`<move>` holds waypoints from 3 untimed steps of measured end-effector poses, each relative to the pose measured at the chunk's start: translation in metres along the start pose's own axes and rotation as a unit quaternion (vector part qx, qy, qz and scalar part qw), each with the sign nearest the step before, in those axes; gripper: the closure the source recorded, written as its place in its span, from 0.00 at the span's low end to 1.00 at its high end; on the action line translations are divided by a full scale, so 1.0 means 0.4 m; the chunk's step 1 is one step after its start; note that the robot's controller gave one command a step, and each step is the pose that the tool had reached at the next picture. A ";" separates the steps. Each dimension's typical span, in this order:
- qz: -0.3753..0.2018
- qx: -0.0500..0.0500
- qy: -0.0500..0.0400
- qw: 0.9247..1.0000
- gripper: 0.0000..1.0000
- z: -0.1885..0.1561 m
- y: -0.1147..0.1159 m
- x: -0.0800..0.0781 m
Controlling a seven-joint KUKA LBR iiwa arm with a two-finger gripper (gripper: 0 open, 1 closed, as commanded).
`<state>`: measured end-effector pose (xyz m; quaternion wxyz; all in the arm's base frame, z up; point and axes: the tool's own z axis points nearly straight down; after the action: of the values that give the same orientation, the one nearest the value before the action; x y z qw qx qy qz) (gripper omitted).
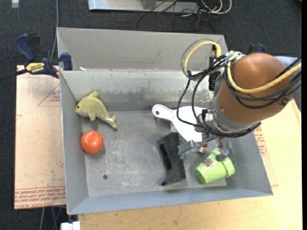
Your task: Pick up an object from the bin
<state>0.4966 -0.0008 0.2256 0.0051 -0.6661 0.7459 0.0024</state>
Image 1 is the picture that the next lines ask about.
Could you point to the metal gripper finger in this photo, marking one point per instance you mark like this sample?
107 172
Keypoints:
189 147
224 154

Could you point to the green plastic cup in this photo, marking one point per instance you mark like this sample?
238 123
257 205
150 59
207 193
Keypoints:
213 171

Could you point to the black foam block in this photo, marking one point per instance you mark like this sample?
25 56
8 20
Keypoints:
173 166

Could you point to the white plastic paddle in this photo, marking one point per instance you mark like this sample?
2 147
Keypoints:
184 118

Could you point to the grey metal bin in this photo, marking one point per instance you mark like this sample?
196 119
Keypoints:
134 157

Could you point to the orange toy fruit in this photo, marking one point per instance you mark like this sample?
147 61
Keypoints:
91 141

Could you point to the yellow-green toy dolphin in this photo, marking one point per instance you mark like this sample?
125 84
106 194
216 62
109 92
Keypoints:
94 106

